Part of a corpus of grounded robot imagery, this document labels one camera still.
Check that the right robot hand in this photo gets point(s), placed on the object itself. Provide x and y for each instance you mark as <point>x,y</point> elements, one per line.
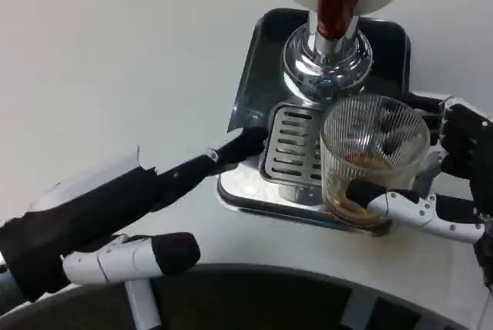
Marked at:
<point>466,141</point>

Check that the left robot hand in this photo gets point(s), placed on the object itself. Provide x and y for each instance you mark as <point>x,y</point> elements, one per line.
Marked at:
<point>88,214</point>

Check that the clear ribbed glass cup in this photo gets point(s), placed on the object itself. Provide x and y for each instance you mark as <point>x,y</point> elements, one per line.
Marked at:
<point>358,145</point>

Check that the black drink dispenser chrome base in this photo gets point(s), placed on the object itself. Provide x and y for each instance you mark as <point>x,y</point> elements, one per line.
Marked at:
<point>327,64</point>

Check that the slotted steel drip grid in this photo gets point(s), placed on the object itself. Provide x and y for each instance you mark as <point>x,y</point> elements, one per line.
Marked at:
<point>289,145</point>

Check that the black robot body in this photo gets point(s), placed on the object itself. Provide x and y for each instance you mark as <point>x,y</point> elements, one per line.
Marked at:
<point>250,299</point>

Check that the steel drip tray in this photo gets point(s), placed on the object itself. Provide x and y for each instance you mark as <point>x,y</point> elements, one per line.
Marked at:
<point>258,60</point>

